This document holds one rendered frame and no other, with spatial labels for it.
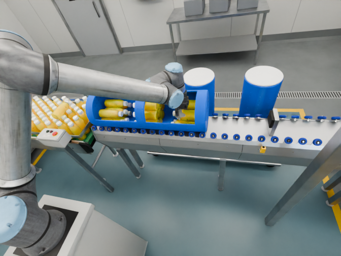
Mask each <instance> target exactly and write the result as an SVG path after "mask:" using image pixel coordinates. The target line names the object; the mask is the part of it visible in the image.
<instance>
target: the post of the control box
mask: <svg viewBox="0 0 341 256"><path fill-rule="evenodd" d="M60 148H61V149H62V150H63V151H64V152H66V153H67V154H68V155H69V156H70V157H71V158H72V159H74V160H75V161H76V162H77V163H78V164H79V165H80V166H81V167H83V168H84V169H85V170H86V171H87V172H88V173H89V174H91V175H92V176H93V177H94V178H95V179H96V180H97V181H99V182H100V183H101V184H102V185H103V186H104V187H105V188H106V189H108V190H109V191H110V192H113V191H114V189H113V188H112V187H111V186H110V185H109V184H108V183H107V182H106V181H105V180H104V179H103V178H102V177H101V176H100V175H99V174H98V173H96V172H95V171H94V170H93V169H92V168H91V167H90V166H89V165H88V164H87V163H86V162H85V161H84V160H83V159H82V158H81V157H80V156H78V155H77V154H76V153H75V152H74V151H73V150H72V149H71V148H70V147H69V146H68V145H67V146H66V147H65V148H63V147H60Z"/></svg>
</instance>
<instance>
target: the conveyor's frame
mask: <svg viewBox="0 0 341 256"><path fill-rule="evenodd" d="M95 142H96V139H95V138H94V139H93V141H92V143H91V144H90V145H88V142H86V143H85V142H84V141H76V140H72V141H71V142H70V143H68V144H67V145H68V146H69V147H70V148H71V149H72V150H73V151H74V152H75V153H84V154H93V153H92V152H94V150H93V149H92V147H93V146H94V144H95ZM34 148H39V149H49V150H57V151H63V150H62V149H61V148H60V147H53V146H45V145H44V144H42V143H41V142H40V141H39V140H37V139H36V137H31V152H32V151H33V150H34ZM104 148H105V145H103V147H102V148H101V150H100V152H99V154H98V156H97V157H96V159H95V161H94V163H93V165H92V166H91V167H92V169H94V167H95V165H96V163H97V161H98V159H99V158H100V156H101V154H102V152H103V150H104ZM108 148H109V147H108ZM109 149H110V151H111V152H112V153H113V156H114V157H117V156H118V154H119V153H118V152H116V151H115V149H114V148H112V147H111V148H109ZM33 166H34V165H33ZM34 167H35V169H36V173H37V174H38V173H40V172H41V171H42V169H41V168H37V167H36V166H34Z"/></svg>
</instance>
